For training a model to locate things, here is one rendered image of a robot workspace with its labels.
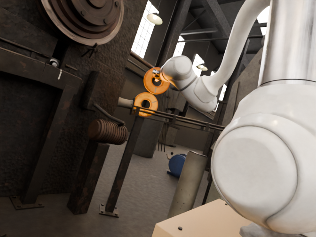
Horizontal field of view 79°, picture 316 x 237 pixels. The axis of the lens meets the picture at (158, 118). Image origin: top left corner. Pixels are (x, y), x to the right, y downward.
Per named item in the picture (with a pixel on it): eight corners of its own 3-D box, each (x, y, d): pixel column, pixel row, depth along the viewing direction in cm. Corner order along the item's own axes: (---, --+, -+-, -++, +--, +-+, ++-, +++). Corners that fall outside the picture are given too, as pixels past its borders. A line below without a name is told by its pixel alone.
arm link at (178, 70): (155, 71, 88) (175, 92, 91) (165, 65, 73) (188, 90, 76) (171, 55, 89) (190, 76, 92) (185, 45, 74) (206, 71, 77)
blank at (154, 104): (137, 119, 125) (138, 120, 122) (130, 96, 123) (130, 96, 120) (159, 112, 129) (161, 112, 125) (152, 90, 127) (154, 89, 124)
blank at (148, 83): (146, 65, 114) (147, 64, 111) (170, 72, 118) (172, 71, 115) (140, 90, 115) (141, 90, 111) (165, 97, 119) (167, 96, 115)
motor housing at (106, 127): (59, 205, 109) (90, 115, 112) (93, 201, 126) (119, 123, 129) (69, 217, 101) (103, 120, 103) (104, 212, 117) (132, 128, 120)
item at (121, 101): (116, 106, 122) (118, 97, 123) (130, 109, 125) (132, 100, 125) (117, 106, 117) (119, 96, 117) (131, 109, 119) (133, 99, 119)
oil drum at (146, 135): (118, 146, 385) (132, 104, 389) (138, 150, 430) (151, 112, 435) (138, 156, 346) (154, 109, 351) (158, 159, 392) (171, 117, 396)
